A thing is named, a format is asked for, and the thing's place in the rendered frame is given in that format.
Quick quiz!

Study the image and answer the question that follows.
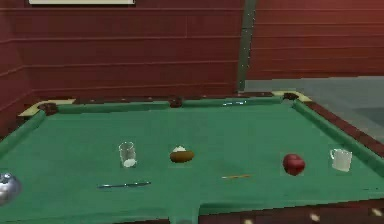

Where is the brown bread roll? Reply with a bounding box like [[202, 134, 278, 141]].
[[169, 145, 195, 164]]

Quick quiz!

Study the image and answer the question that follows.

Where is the red apple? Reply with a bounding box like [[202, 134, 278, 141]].
[[282, 153, 306, 177]]

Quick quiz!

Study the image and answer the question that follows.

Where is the green pool table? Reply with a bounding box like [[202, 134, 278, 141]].
[[0, 90, 384, 224]]

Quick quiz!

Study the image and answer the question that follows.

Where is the silver knife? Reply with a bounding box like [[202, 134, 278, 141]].
[[97, 181, 152, 190]]

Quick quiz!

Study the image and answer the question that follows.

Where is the white mug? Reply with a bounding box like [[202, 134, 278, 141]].
[[329, 148, 353, 173]]

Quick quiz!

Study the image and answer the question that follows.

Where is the yellow pencil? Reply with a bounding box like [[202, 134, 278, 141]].
[[221, 173, 253, 180]]

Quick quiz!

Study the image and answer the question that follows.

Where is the silver metal bowl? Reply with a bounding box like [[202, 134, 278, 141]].
[[0, 172, 23, 206]]

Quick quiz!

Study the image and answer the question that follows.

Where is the clear drinking glass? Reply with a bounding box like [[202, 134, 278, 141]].
[[118, 141, 138, 169]]

